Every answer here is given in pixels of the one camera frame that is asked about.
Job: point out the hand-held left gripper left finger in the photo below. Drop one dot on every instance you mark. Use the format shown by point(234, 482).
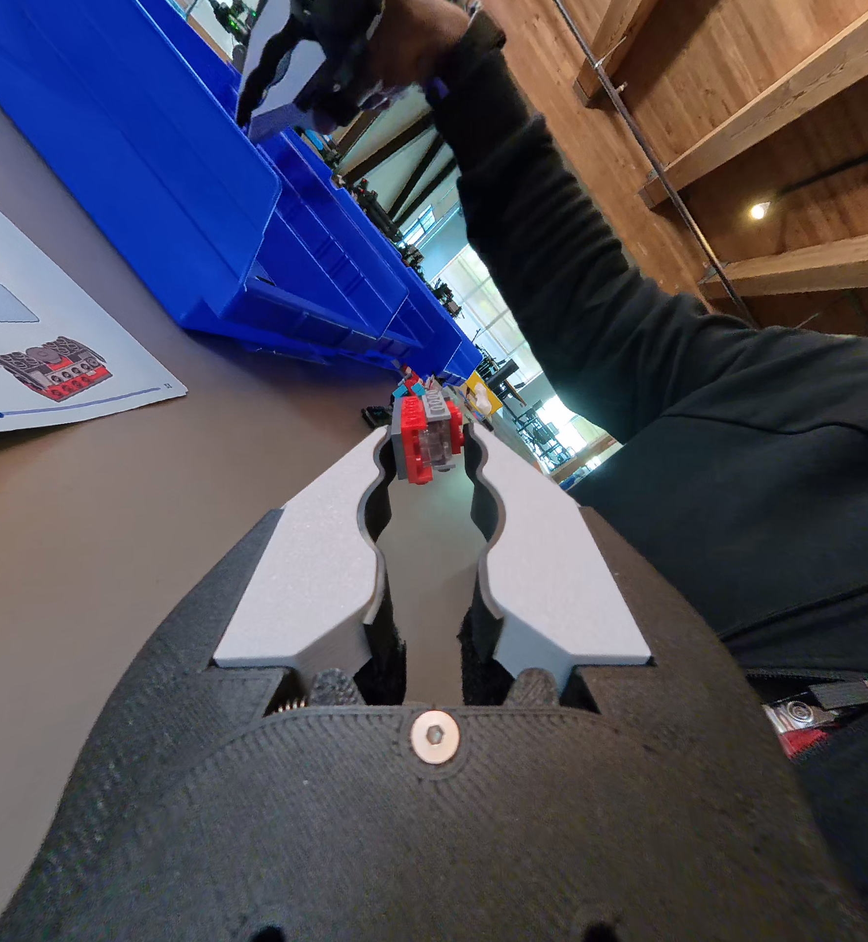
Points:
point(301, 574)

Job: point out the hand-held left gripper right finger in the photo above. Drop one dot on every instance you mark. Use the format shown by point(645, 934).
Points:
point(559, 581)

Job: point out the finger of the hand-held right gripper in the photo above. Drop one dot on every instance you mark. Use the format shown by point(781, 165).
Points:
point(290, 92)
point(266, 37)

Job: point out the red and grey brick assembly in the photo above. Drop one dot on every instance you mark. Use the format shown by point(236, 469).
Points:
point(426, 438)

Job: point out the person's right forearm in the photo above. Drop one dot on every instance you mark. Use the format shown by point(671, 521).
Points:
point(551, 235)

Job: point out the grey-brown desk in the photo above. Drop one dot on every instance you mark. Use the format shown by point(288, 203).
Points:
point(95, 552)

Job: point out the person's right hand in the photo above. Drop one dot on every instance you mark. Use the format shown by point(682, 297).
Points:
point(412, 37)

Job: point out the small black brick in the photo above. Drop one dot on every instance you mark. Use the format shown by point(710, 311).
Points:
point(375, 416)

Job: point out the blue plastic storage bin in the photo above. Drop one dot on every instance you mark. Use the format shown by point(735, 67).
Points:
point(331, 279)
point(456, 346)
point(124, 147)
point(412, 309)

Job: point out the yellow box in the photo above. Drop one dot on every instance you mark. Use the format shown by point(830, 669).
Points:
point(481, 397)

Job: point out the person in dark sweater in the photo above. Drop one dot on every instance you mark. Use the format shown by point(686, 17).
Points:
point(772, 515)

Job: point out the brick instruction booklet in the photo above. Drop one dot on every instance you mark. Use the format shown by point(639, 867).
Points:
point(36, 353)

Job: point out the ceiling lamp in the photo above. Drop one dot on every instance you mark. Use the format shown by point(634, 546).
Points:
point(759, 211)

